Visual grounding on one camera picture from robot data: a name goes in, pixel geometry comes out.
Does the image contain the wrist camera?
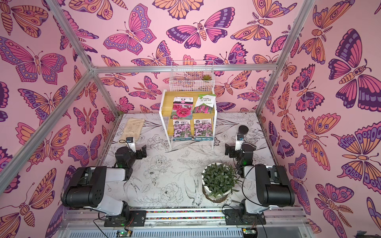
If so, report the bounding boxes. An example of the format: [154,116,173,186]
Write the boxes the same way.
[126,136,136,152]
[235,134,245,151]

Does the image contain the potted green plant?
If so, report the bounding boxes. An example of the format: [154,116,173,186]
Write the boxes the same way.
[201,163,242,203]

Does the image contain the purple flower seed bag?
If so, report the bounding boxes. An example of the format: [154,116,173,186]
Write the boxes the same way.
[194,119,213,141]
[172,120,192,141]

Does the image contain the pink hollyhock seed bag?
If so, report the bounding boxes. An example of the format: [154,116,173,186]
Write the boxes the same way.
[170,97,193,120]

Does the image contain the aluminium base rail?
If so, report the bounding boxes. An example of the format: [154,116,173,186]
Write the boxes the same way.
[55,206,314,238]

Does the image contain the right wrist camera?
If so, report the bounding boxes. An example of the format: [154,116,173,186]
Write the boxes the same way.
[235,134,245,151]

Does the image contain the white and wood shelf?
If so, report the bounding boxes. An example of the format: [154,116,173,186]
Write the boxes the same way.
[159,90,217,151]

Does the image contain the beige rubber glove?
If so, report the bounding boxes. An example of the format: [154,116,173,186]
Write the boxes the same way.
[119,118,145,142]

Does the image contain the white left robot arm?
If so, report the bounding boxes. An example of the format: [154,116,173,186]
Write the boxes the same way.
[61,145,147,220]

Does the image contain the small succulent plant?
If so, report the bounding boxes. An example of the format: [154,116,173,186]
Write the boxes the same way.
[201,74,212,81]

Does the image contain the white wire basket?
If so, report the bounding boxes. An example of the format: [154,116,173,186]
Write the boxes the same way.
[168,59,215,92]

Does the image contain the black lidded jar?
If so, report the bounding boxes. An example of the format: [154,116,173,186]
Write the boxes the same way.
[238,125,249,135]

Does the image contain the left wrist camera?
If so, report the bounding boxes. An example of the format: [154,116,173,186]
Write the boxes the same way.
[126,136,136,152]

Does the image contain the green seed bag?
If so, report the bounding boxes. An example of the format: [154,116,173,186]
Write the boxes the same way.
[193,94,216,114]

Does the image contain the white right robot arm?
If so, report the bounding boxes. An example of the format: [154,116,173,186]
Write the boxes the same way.
[225,143,295,216]

